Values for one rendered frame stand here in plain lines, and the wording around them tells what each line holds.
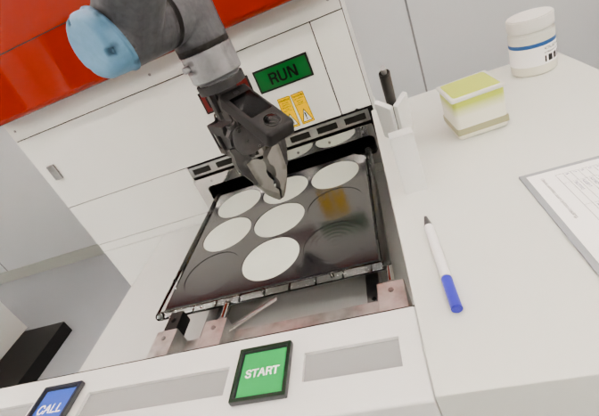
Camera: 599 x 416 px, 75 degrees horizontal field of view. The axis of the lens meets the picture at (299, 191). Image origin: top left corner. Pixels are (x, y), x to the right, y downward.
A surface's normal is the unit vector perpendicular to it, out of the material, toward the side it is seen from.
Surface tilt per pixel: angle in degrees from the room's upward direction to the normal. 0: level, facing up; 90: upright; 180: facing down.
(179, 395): 0
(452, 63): 90
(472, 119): 90
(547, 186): 0
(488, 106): 90
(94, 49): 90
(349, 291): 0
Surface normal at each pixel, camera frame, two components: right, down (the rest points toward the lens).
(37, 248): -0.08, 0.52
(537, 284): -0.36, -0.81
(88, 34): -0.48, 0.59
